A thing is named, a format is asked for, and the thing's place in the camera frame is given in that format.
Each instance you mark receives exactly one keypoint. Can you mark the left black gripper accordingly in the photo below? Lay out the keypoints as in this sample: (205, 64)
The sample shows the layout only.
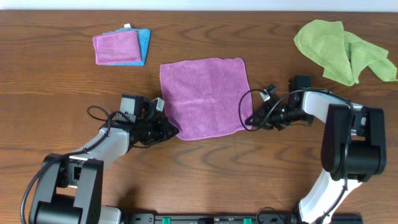
(161, 131)

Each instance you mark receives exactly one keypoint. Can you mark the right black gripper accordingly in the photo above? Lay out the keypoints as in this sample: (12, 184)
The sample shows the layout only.
(270, 115)

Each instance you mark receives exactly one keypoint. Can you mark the purple microfiber cloth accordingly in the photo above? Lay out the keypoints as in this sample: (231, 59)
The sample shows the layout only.
(206, 98)

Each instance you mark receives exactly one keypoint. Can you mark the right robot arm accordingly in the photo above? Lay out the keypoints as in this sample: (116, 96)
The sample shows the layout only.
(353, 147)

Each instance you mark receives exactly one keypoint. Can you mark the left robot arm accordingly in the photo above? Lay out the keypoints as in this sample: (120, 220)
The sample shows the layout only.
(68, 187)

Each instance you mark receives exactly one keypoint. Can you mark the folded purple cloth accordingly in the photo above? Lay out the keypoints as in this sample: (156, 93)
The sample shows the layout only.
(117, 47)

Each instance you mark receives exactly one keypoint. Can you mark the folded blue cloth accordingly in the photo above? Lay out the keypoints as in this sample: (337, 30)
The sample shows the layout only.
(143, 38)

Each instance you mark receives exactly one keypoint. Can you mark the green microfiber cloth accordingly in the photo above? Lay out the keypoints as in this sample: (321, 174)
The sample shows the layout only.
(342, 54)

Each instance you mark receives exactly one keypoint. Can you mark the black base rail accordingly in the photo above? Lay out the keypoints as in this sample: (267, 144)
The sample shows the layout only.
(242, 219)

